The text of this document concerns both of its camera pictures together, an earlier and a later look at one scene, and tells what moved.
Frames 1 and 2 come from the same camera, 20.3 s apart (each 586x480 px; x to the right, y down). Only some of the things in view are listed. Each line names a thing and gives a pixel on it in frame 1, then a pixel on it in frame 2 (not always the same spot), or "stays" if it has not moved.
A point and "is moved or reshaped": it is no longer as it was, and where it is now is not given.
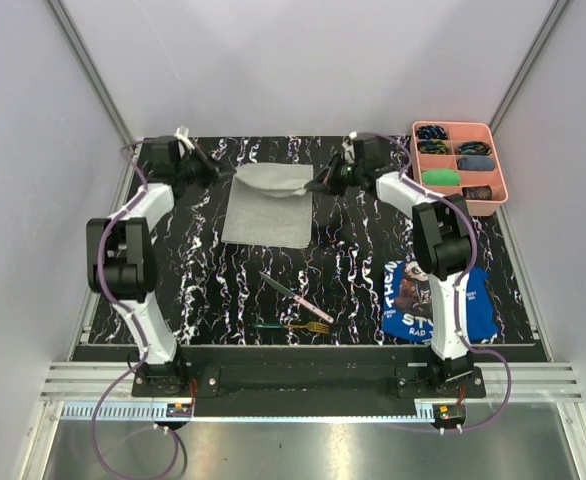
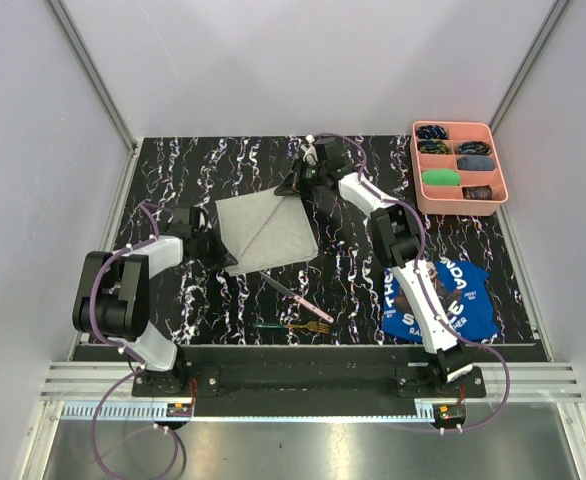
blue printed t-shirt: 406,304 stays
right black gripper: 326,182 -> 286,188
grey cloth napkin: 267,205 is moved or reshaped
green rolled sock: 440,177 stays
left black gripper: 211,171 -> 221,257
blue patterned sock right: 478,148 stays
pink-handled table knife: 300,299 stays
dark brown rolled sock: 482,192 stays
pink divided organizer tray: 459,159 stays
